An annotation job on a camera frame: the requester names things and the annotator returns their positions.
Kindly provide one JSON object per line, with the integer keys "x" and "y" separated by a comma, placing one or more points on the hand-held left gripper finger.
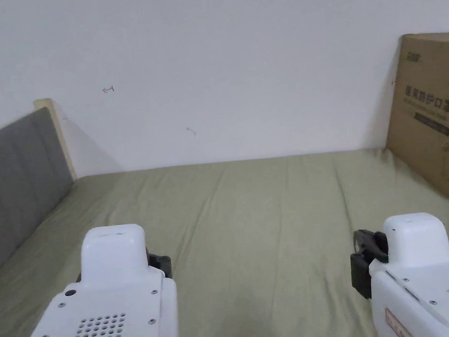
{"x": 160, "y": 263}

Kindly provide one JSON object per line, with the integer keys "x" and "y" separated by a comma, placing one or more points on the bed with pale green sheet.
{"x": 259, "y": 231}

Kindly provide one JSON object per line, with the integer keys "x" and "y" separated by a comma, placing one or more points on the grey padded headboard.
{"x": 17, "y": 183}

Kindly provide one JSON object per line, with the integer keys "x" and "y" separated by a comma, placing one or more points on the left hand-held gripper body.
{"x": 111, "y": 311}

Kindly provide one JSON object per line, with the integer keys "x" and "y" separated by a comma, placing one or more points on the brown cardboard carton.
{"x": 433, "y": 123}

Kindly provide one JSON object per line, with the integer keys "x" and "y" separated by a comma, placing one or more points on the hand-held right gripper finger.
{"x": 376, "y": 244}

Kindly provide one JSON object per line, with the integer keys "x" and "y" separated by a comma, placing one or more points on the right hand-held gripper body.
{"x": 420, "y": 278}

